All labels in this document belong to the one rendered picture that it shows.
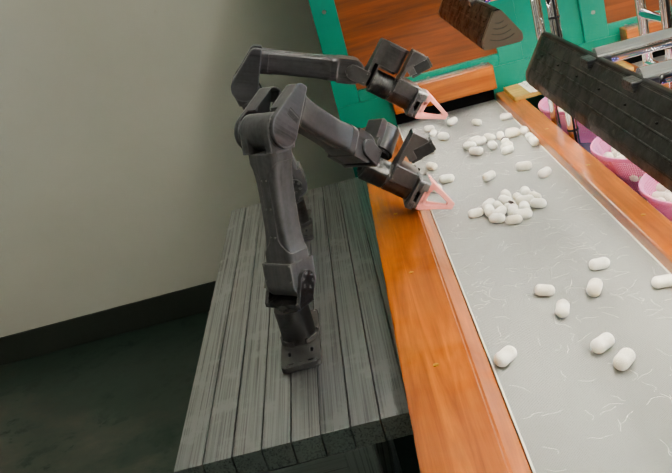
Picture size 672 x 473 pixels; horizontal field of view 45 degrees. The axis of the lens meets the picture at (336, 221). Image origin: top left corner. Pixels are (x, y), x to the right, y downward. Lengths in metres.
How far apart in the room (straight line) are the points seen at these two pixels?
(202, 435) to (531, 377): 0.52
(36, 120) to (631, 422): 2.72
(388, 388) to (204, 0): 2.13
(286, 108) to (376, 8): 1.06
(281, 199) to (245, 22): 1.81
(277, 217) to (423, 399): 0.48
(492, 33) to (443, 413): 0.85
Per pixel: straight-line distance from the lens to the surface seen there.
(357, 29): 2.41
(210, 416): 1.38
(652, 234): 1.39
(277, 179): 1.39
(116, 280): 3.49
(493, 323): 1.25
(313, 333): 1.47
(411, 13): 2.42
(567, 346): 1.17
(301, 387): 1.36
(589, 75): 1.05
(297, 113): 1.41
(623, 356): 1.09
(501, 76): 2.48
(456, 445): 0.98
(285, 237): 1.41
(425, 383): 1.10
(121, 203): 3.37
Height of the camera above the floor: 1.34
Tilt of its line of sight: 19 degrees down
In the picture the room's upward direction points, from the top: 16 degrees counter-clockwise
